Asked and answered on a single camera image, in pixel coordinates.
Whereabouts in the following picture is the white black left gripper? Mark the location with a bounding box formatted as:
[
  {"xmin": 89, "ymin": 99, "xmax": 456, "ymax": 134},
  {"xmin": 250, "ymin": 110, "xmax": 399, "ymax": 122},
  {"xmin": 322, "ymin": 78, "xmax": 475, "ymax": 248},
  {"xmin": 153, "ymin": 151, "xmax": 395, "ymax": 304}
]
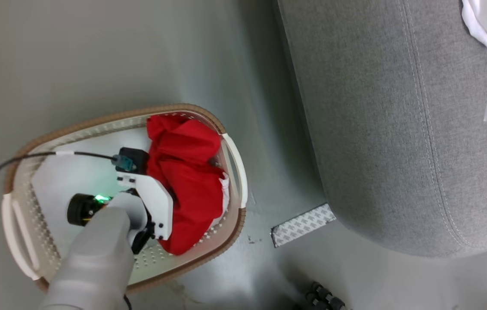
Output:
[{"xmin": 117, "ymin": 174, "xmax": 174, "ymax": 255}]

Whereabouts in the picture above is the red garment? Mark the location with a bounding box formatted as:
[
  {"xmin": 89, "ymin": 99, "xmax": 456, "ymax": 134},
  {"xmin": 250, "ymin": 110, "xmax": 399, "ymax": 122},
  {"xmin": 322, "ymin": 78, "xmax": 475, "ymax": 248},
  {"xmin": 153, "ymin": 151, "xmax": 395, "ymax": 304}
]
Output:
[{"xmin": 146, "ymin": 114, "xmax": 230, "ymax": 256}]

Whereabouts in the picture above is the grey fabric sofa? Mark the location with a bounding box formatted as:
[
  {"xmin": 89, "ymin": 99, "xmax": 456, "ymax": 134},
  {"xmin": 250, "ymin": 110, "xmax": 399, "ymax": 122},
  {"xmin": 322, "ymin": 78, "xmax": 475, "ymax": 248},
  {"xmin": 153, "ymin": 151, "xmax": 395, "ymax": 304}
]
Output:
[{"xmin": 276, "ymin": 0, "xmax": 487, "ymax": 258}]

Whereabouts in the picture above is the white woven-rim laundry basket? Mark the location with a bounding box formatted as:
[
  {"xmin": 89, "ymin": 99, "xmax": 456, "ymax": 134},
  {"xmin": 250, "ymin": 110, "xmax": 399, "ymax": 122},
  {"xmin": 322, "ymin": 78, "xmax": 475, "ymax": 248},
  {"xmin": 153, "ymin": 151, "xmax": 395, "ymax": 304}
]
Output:
[{"xmin": 1, "ymin": 103, "xmax": 248, "ymax": 295}]

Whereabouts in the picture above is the grey patterned floor tape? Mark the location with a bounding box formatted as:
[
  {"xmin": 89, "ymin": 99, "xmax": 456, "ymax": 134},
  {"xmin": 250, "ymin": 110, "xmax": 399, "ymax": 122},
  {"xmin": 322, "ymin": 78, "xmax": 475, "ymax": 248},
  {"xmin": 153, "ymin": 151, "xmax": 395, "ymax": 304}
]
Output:
[{"xmin": 271, "ymin": 204, "xmax": 337, "ymax": 248}]

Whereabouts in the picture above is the thin black cable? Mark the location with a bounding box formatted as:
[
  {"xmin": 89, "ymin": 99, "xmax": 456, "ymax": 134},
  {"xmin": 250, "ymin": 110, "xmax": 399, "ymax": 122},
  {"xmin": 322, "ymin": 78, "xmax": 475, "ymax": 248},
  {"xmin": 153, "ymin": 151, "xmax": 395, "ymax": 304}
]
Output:
[{"xmin": 0, "ymin": 150, "xmax": 119, "ymax": 201}]

